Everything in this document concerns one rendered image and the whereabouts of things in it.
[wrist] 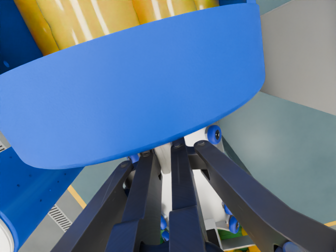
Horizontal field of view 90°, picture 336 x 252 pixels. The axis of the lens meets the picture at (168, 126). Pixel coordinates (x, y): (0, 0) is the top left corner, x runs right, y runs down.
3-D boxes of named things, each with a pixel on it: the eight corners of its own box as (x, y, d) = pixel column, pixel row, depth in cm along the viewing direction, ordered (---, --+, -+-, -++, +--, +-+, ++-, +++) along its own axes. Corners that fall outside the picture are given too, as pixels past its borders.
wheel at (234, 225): (234, 227, 46) (227, 224, 47) (236, 238, 48) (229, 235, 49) (239, 214, 49) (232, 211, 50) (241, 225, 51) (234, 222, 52)
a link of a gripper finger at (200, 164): (172, 161, 12) (212, 150, 12) (171, 133, 17) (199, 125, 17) (177, 177, 13) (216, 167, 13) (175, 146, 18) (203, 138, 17)
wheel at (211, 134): (222, 144, 40) (214, 144, 41) (223, 125, 40) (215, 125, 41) (214, 144, 36) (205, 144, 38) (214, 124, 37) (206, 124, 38)
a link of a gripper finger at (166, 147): (161, 144, 14) (169, 142, 14) (163, 118, 20) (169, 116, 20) (171, 173, 15) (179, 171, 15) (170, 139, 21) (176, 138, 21)
